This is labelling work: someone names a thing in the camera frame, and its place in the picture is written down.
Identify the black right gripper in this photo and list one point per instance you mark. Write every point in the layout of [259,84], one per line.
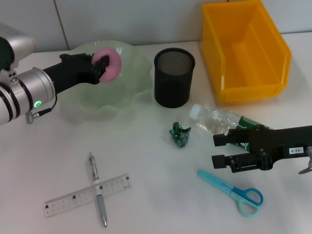
[275,143]

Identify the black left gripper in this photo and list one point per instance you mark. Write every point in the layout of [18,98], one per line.
[70,73]

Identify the pink peach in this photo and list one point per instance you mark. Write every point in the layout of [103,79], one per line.
[114,63]

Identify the clear bottle with green label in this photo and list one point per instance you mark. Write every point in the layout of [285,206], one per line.
[214,117]

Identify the blue scissors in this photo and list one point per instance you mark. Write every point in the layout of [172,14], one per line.
[234,191]

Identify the green plastic wrapper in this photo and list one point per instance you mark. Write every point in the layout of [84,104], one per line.
[180,135]

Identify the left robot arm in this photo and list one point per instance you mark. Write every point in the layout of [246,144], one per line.
[31,92]

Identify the green glass fruit plate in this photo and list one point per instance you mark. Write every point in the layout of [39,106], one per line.
[122,97]

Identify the silver ballpoint pen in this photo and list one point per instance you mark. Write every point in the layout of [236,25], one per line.
[98,195]

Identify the transparent plastic ruler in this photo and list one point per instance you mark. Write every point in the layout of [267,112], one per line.
[70,200]

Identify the black mesh cup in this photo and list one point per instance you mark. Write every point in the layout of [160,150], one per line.
[173,80]

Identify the yellow plastic storage bin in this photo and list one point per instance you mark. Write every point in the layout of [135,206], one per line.
[246,48]

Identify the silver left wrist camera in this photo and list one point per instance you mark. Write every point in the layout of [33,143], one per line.
[17,41]

